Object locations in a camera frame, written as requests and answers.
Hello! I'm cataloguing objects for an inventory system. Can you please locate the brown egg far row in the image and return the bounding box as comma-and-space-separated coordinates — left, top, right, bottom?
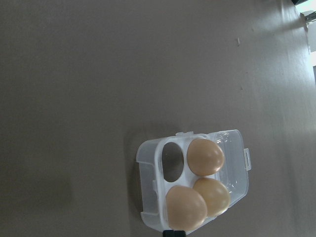
187, 139, 225, 176

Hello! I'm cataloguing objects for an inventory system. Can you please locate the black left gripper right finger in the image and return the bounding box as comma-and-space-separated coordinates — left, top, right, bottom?
174, 231, 186, 237

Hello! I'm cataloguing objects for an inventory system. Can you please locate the clear plastic egg box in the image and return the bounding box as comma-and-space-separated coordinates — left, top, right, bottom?
136, 129, 251, 232

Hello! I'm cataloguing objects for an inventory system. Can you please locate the brown egg near lid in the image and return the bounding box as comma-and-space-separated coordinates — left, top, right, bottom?
193, 178, 231, 217

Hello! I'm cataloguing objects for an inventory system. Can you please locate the brown egg carried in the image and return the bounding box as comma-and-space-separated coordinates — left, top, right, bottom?
166, 185, 207, 232

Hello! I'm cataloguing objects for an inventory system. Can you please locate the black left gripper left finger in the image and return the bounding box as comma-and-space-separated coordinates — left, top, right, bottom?
163, 230, 175, 237

